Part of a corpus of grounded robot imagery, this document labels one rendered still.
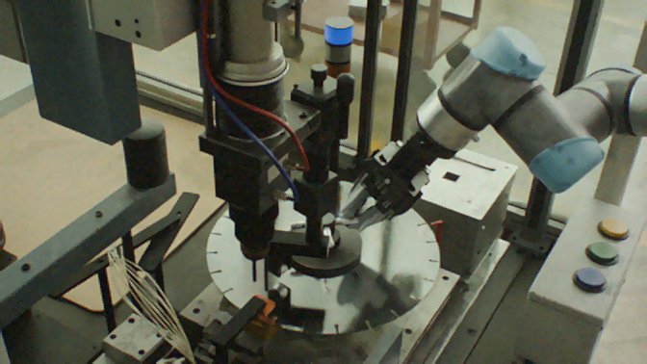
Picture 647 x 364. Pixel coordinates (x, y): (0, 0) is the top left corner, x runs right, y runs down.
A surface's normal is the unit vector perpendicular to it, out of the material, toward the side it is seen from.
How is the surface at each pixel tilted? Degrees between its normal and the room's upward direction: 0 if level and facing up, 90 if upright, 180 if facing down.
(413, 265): 0
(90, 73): 90
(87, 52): 90
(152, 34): 90
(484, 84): 72
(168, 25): 90
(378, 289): 0
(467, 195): 0
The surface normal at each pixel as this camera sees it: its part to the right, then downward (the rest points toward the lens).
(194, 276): 0.03, -0.81
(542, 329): -0.51, 0.49
